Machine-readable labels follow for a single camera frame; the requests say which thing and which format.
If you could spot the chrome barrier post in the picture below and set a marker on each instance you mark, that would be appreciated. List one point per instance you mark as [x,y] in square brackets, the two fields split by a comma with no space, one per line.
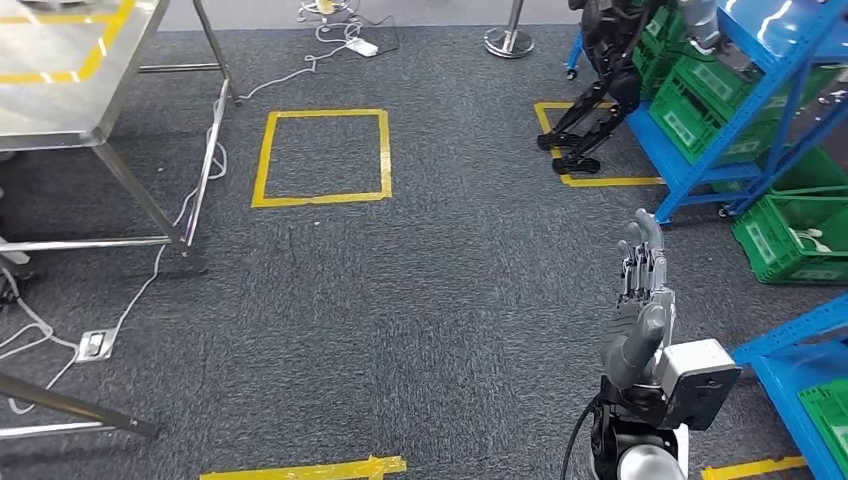
[509,43]

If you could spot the humanoid robot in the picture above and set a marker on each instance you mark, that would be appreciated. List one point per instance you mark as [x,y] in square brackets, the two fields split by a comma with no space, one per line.
[616,79]

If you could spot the silver floor outlet box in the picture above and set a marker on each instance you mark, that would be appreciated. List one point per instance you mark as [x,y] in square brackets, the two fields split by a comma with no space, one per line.
[96,344]

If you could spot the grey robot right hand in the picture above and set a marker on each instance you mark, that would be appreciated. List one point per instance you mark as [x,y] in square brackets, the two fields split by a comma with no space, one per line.
[639,331]

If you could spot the yellow tape on workbench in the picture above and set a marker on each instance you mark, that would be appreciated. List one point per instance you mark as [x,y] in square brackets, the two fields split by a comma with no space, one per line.
[99,53]

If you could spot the white power strip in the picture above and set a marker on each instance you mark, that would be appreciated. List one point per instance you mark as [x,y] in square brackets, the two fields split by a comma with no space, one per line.
[362,47]

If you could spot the white plastic connector part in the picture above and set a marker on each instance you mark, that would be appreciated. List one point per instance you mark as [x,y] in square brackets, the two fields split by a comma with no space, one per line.
[808,238]

